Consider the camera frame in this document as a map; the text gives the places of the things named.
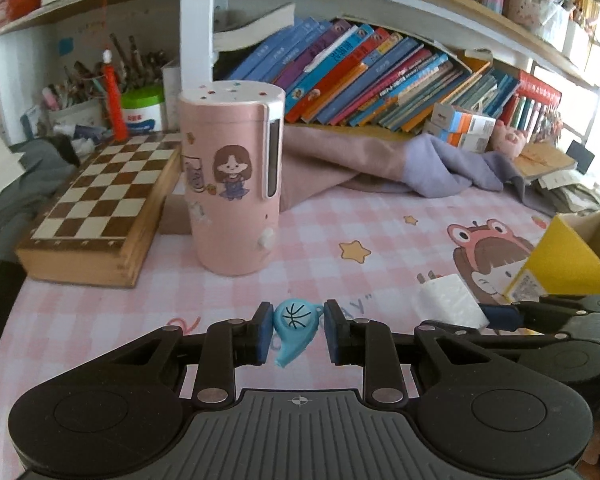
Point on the brown kraft notebook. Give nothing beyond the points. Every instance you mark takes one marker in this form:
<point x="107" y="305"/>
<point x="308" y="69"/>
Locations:
<point x="545" y="160"/>

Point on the dark grey cloth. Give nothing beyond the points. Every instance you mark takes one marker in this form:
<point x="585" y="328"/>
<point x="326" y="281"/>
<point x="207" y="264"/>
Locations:
<point x="25" y="195"/>

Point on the pink printed tablecloth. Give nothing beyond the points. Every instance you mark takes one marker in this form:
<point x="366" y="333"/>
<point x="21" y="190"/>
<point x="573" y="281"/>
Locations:
<point x="380" y="240"/>

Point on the white storage box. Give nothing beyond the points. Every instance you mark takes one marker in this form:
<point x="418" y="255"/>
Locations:
<point x="575" y="42"/>

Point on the red pen with white cap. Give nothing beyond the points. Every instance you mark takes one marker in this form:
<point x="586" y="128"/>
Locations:
<point x="115" y="100"/>

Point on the light blue whistle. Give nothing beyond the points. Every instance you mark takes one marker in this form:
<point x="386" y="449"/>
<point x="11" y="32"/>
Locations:
<point x="292" y="317"/>

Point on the small black stand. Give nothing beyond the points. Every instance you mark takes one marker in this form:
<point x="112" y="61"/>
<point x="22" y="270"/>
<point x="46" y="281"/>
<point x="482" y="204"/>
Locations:
<point x="580" y="157"/>

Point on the pink pig toy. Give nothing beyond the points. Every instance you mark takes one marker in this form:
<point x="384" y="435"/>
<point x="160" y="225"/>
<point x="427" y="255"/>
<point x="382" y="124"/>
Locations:
<point x="509" y="139"/>

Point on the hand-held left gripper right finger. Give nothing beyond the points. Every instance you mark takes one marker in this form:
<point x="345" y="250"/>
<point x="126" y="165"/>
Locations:
<point x="333" y="332"/>

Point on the thick white paged book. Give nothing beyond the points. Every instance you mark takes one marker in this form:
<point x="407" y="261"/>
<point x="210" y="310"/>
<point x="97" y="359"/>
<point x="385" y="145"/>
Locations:
<point x="255" y="30"/>

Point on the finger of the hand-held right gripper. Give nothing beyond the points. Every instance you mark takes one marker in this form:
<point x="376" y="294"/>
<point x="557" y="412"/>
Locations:
<point x="500" y="317"/>
<point x="580" y="303"/>

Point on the yellow cardboard box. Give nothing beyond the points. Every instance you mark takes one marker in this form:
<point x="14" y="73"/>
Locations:
<point x="565" y="255"/>

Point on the mauve lavender cloth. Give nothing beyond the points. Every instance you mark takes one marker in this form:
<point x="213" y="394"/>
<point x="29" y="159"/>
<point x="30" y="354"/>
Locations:
<point x="355" y="160"/>

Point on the row of blue spined books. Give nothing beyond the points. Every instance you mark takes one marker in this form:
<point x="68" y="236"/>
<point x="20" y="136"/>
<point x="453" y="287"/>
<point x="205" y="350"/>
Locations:
<point x="360" y="75"/>

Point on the white wooden bookshelf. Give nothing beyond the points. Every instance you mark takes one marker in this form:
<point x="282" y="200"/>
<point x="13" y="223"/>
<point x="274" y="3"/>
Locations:
<point x="197" y="35"/>

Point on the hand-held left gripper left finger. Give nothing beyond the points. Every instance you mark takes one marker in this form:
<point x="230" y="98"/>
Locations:
<point x="262" y="332"/>

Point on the white cubby shelf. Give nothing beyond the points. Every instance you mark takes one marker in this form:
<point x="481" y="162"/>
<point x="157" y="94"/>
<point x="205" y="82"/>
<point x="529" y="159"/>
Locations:
<point x="10" y="70"/>

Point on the pink cylinder container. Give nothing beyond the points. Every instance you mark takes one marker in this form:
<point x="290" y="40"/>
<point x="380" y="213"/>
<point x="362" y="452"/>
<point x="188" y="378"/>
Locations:
<point x="230" y="220"/>

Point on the pen holder with pens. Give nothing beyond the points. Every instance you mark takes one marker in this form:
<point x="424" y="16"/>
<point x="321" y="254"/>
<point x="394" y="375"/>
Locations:
<point x="85" y="77"/>

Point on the white jar with green lid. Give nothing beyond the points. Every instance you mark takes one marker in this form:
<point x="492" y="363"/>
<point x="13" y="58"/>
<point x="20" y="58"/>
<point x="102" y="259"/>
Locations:
<point x="142" y="112"/>

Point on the white charger plug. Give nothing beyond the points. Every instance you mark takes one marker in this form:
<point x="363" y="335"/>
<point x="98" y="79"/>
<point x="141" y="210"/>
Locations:
<point x="450" y="302"/>

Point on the pink patterned pen box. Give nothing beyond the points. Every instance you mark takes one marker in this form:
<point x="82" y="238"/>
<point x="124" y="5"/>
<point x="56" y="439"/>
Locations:
<point x="537" y="20"/>

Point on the wooden chess board box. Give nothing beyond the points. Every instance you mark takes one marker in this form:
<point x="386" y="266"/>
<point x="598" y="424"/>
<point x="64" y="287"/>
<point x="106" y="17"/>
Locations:
<point x="105" y="200"/>

